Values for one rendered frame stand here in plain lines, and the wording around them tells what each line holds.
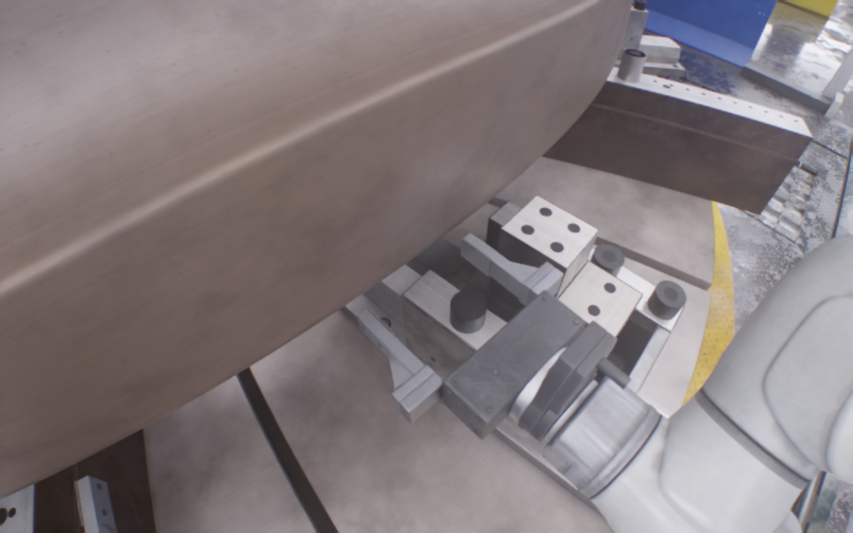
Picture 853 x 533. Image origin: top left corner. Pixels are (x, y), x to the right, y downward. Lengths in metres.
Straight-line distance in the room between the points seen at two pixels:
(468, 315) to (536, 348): 0.36
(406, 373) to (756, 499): 0.27
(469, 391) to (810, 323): 0.24
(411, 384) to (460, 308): 0.39
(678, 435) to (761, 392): 0.06
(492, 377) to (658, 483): 0.15
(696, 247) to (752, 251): 0.73
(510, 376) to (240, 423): 0.91
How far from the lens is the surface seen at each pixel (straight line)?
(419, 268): 0.96
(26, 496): 0.93
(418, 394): 0.35
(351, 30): 0.50
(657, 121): 1.67
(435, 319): 0.76
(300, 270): 0.47
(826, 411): 0.30
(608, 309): 0.73
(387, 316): 1.14
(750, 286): 2.14
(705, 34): 4.63
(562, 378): 0.29
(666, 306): 0.83
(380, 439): 1.06
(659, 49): 2.83
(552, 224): 0.70
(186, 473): 1.19
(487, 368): 0.35
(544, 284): 0.41
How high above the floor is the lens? 1.32
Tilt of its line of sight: 52 degrees down
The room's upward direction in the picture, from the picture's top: 1 degrees counter-clockwise
